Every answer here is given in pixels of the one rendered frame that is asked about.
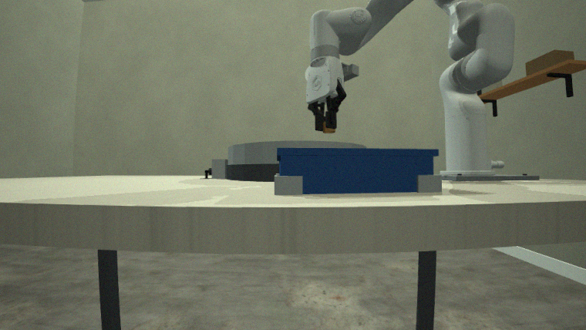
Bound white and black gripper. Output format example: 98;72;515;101
306;56;346;132

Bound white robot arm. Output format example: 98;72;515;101
310;0;515;175

